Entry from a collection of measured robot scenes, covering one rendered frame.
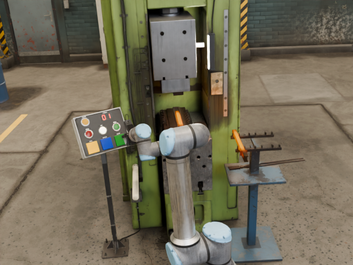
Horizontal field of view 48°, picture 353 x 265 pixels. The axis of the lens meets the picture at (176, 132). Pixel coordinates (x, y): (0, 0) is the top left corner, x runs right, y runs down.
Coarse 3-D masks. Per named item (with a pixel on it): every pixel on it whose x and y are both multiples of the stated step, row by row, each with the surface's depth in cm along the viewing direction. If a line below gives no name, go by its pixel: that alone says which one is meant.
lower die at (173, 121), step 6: (168, 108) 332; (180, 108) 330; (168, 114) 320; (174, 114) 317; (180, 114) 316; (168, 120) 311; (174, 120) 308; (186, 120) 306; (168, 126) 301; (174, 126) 298
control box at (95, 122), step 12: (120, 108) 281; (72, 120) 268; (96, 120) 272; (108, 120) 275; (120, 120) 279; (84, 132) 267; (96, 132) 270; (108, 132) 274; (120, 132) 278; (84, 144) 266; (84, 156) 265
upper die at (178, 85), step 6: (186, 78) 279; (162, 84) 279; (168, 84) 280; (174, 84) 280; (180, 84) 281; (186, 84) 281; (162, 90) 281; (168, 90) 282; (174, 90) 282; (180, 90) 283; (186, 90) 283
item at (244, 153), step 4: (232, 132) 298; (236, 132) 292; (236, 136) 287; (236, 140) 282; (240, 140) 280; (240, 144) 275; (240, 148) 269; (244, 148) 269; (240, 152) 265; (244, 152) 261; (244, 156) 257; (244, 160) 259
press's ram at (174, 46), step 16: (160, 16) 281; (176, 16) 277; (192, 16) 275; (160, 32) 264; (176, 32) 265; (192, 32) 266; (160, 48) 269; (176, 48) 270; (192, 48) 271; (160, 64) 273; (176, 64) 274; (192, 64) 275
